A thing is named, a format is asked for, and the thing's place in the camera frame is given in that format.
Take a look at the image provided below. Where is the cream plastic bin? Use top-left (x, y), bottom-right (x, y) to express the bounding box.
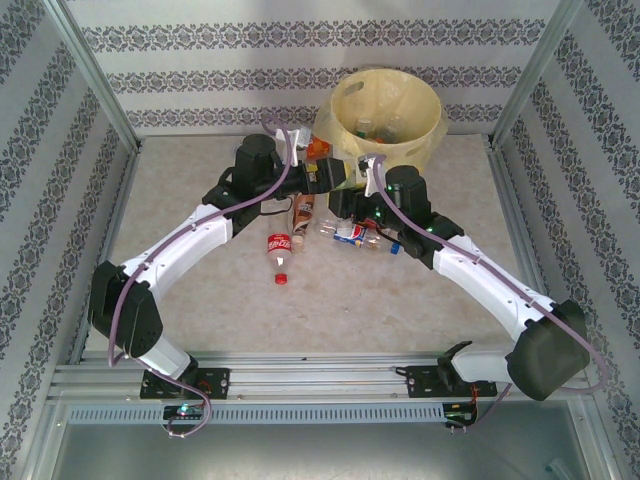
top-left (329, 69), bottom-right (444, 187)

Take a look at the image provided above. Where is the yellow-bagged trash bin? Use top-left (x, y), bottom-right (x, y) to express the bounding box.
top-left (313, 67), bottom-right (449, 174)

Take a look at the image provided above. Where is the small clear plastic bottle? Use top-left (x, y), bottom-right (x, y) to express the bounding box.
top-left (314, 217), bottom-right (351, 240)

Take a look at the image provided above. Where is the pepsi bottle blue cap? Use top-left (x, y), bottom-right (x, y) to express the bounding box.
top-left (332, 223), bottom-right (405, 256)

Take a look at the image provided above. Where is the brown coffee drink bottle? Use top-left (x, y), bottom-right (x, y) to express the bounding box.
top-left (289, 193), bottom-right (317, 254)

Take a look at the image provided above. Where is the cola bottle red cap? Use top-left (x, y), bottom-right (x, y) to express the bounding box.
top-left (266, 232), bottom-right (294, 287)

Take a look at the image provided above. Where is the grey metal shelf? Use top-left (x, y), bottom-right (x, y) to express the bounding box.
top-left (42, 399), bottom-right (601, 480)

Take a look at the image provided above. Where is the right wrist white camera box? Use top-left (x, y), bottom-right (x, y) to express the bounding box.
top-left (357, 153), bottom-right (386, 199)

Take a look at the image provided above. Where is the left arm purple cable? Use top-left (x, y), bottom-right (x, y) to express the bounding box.
top-left (107, 115), bottom-right (296, 371)

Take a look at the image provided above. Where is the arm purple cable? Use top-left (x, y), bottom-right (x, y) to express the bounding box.
top-left (362, 154), bottom-right (609, 431)
top-left (107, 115), bottom-right (296, 371)

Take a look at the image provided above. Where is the aluminium side rail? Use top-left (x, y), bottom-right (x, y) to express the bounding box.
top-left (487, 139), bottom-right (589, 361)

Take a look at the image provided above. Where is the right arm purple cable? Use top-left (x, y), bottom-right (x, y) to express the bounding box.
top-left (362, 154), bottom-right (609, 431)

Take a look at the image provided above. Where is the aluminium frame post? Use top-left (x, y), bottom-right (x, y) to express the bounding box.
top-left (47, 0), bottom-right (144, 151)
top-left (487, 0), bottom-right (586, 149)

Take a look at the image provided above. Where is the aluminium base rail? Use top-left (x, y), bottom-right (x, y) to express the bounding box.
top-left (47, 352), bottom-right (586, 401)

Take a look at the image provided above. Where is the grey slotted cable duct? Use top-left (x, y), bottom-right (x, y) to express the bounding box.
top-left (64, 402), bottom-right (481, 424)

